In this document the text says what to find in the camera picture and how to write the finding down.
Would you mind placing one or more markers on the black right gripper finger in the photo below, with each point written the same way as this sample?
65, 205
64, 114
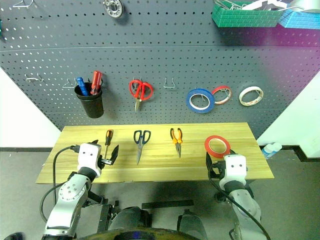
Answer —
208, 161
232, 152

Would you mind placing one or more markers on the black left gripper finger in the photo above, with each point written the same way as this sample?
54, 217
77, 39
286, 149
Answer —
114, 155
95, 142

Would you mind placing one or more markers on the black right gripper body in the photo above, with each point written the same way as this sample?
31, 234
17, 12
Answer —
217, 170

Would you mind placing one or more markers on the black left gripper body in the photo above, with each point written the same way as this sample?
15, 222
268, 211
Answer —
106, 161

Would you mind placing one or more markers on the orange and black pliers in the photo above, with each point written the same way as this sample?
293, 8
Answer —
177, 142

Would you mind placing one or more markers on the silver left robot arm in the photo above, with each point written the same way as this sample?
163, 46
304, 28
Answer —
67, 200

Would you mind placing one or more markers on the grey metal pegboard wall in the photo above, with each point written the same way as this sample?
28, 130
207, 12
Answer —
160, 50

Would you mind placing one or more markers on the orange and black screwdriver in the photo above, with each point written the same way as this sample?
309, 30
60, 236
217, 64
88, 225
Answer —
108, 136

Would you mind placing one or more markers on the black plastic cup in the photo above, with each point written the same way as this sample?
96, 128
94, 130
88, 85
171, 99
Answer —
92, 106

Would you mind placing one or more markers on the clear bottle with blue label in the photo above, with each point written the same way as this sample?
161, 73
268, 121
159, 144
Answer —
271, 150

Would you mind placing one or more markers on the red and white tape roll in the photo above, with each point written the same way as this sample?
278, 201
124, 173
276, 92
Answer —
228, 98

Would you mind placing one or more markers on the dark grey rounded shape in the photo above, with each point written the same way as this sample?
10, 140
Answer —
130, 217
191, 222

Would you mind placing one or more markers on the blue tape roll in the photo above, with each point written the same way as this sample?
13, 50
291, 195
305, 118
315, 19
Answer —
190, 105

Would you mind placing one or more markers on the dark curved rim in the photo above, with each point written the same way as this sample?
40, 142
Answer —
140, 235

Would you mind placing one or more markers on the green brick pattern box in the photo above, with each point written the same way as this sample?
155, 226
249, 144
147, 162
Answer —
240, 18

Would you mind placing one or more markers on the blue brick pattern box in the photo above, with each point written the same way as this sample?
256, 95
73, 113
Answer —
302, 20

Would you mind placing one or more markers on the white printed card pack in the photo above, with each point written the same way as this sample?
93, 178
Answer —
260, 4

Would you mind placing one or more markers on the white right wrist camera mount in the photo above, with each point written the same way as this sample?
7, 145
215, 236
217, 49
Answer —
235, 166

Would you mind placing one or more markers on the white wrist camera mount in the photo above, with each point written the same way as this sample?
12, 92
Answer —
235, 166
88, 156

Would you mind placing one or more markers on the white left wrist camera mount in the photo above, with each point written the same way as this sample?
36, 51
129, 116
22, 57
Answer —
88, 156

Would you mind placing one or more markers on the black metal table frame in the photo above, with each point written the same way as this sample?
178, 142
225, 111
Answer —
105, 215

